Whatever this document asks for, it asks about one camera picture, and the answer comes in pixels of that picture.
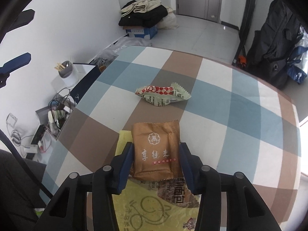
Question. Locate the black folded clothes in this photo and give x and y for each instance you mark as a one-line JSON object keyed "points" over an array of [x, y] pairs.
{"points": [[151, 16]]}

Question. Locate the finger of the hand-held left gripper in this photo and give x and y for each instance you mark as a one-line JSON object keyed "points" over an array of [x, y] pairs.
{"points": [[16, 62], [24, 18]]}

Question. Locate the grey crumpled cloth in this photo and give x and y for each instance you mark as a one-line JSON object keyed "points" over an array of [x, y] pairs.
{"points": [[105, 59]]}

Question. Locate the white cloth bag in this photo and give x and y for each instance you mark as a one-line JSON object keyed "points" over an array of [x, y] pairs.
{"points": [[169, 19]]}

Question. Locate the red and white wrapper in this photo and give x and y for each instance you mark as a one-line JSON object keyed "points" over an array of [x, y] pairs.
{"points": [[163, 93]]}

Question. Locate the large black bag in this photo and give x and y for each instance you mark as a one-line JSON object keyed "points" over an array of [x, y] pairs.
{"points": [[272, 45]]}

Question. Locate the white power strip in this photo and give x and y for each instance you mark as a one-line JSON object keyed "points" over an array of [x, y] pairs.
{"points": [[31, 148]]}

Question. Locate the blue cardboard box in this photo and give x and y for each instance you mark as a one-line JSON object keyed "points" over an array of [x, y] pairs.
{"points": [[142, 31]]}

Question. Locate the checkered tablecloth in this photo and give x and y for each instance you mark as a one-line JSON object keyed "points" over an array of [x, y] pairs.
{"points": [[216, 113]]}

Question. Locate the blue and silver bag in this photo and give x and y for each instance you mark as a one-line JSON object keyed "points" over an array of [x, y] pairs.
{"points": [[297, 65]]}

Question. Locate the clear plastic box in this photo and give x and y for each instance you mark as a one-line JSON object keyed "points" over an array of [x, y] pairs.
{"points": [[11, 120]]}

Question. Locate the stack of paper cups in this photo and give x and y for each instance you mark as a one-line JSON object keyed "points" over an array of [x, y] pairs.
{"points": [[56, 116]]}

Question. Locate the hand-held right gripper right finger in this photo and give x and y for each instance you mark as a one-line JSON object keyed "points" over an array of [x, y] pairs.
{"points": [[186, 166]]}

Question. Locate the small orange object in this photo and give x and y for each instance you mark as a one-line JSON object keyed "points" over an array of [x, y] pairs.
{"points": [[241, 61]]}

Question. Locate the brown snack packet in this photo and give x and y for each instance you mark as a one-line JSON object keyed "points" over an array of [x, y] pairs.
{"points": [[156, 146]]}

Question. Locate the grey open box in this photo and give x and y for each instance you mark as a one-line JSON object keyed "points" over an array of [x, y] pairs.
{"points": [[42, 115]]}

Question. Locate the white cup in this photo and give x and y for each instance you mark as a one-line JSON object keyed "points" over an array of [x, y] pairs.
{"points": [[68, 77]]}

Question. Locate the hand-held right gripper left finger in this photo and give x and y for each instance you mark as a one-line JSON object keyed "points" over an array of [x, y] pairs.
{"points": [[125, 166]]}

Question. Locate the bundle of wooden sticks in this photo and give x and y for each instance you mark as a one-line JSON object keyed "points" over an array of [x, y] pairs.
{"points": [[61, 66]]}

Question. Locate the beige folded clothes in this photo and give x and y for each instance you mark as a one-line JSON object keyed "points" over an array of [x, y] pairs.
{"points": [[144, 4]]}

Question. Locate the dark blue box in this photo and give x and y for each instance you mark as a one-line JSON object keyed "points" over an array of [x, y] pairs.
{"points": [[85, 86]]}

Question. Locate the yellow bread wrapper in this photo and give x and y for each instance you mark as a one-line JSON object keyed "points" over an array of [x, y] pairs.
{"points": [[134, 204]]}

